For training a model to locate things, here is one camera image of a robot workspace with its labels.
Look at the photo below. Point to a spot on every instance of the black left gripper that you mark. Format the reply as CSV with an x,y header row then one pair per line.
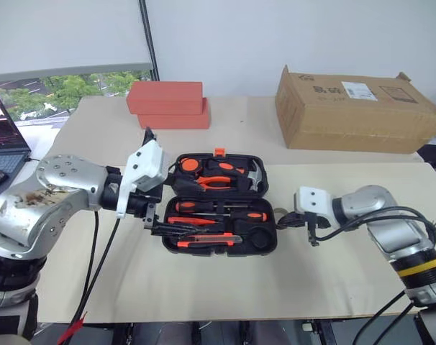
x,y
149,205

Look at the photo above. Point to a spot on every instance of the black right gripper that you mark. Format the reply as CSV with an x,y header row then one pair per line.
x,y
313,223

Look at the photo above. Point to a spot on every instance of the orange tester pen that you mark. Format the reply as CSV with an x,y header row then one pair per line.
x,y
189,220

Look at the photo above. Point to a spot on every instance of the long Phillips screwdriver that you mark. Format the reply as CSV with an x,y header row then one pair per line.
x,y
185,206

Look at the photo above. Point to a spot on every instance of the orange black utility knife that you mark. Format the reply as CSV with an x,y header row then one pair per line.
x,y
207,240

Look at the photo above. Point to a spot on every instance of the short screwdriver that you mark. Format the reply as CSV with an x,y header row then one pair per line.
x,y
254,216

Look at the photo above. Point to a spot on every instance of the black tool case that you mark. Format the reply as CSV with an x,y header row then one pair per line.
x,y
254,248

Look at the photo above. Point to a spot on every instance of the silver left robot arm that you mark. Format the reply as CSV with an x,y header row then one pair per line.
x,y
59,187

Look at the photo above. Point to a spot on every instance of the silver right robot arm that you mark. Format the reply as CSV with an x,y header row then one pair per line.
x,y
394,223

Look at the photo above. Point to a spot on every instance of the orange black tape measure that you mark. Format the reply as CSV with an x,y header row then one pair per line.
x,y
190,165

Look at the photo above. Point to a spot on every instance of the white table clamp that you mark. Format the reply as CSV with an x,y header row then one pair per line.
x,y
306,326

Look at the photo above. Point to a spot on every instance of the red foam brick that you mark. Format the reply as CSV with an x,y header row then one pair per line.
x,y
175,122
164,97

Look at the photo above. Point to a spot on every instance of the brown cardboard box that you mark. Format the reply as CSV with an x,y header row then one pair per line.
x,y
354,118

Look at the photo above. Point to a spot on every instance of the grey window blind bar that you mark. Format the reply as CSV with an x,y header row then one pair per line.
x,y
77,70

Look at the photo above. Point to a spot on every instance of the dark open laptop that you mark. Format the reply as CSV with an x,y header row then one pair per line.
x,y
2,136

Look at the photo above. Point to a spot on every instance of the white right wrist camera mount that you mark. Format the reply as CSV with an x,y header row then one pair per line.
x,y
313,201

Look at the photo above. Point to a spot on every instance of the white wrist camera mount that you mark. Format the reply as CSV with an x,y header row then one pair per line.
x,y
147,165
313,201

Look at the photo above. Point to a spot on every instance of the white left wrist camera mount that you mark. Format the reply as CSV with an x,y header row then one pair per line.
x,y
147,165

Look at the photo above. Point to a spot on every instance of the black window frame pole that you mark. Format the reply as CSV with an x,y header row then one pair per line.
x,y
149,39

